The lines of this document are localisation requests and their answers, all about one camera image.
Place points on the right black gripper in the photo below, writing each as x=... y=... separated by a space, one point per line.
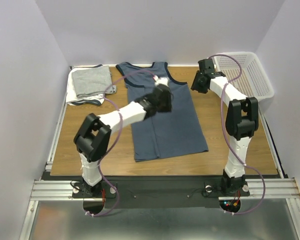
x=197 y=83

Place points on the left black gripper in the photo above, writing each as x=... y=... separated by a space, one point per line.
x=169 y=107

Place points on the blue tank top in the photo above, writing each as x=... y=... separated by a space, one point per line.
x=166 y=134

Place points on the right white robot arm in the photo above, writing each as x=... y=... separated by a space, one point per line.
x=238 y=127

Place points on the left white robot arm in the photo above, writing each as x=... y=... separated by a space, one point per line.
x=93 y=136

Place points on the folded grey tank top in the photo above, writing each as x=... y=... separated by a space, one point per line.
x=94 y=81

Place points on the folded white tank top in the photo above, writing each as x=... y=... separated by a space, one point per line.
x=71 y=96

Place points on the white plastic basket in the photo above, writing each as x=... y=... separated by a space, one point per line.
x=253 y=80

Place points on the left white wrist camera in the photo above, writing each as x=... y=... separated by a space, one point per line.
x=161 y=81

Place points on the aluminium frame rail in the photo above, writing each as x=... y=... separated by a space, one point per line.
x=51 y=190

